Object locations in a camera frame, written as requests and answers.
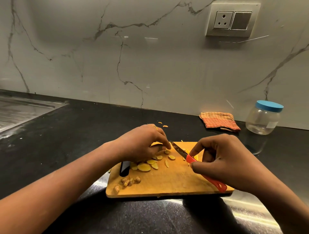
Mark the person's right hand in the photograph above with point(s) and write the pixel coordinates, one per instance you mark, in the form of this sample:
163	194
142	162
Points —
231	161

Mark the person's left hand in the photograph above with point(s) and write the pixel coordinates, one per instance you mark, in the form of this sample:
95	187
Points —
137	144

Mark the person's right thumb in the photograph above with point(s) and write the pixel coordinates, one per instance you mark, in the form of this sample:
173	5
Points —
202	168

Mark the person's left thumb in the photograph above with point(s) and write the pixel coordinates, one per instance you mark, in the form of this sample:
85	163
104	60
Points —
155	152

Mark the ginger root piece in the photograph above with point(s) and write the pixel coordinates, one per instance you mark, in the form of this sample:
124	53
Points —
156	144

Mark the person's right forearm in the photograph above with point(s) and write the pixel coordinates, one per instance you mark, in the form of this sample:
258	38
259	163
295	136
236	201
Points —
284	207

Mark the person's left forearm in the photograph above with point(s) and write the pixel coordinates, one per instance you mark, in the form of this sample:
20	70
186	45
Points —
60	188

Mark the pile of ginger slices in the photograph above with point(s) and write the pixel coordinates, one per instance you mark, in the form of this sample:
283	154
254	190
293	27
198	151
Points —
144	167

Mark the pile of ginger strips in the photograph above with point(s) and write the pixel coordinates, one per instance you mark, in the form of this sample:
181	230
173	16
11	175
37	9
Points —
186	151

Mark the ginger peel scrap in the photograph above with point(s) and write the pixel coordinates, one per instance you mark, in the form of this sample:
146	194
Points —
131	182
116	188
125	180
137	179

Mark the wooden cutting board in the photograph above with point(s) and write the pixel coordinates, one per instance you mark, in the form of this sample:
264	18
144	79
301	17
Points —
169	183

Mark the orange striped cloth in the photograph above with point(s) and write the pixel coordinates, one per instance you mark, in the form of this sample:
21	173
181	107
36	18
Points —
219	120

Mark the clear jar with blue lid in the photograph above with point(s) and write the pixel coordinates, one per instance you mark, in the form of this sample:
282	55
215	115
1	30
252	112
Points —
263	120

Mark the steel sink drainboard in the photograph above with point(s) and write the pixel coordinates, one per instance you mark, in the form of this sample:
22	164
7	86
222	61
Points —
21	111

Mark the white wall socket plate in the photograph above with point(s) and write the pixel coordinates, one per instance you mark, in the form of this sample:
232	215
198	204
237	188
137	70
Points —
233	20

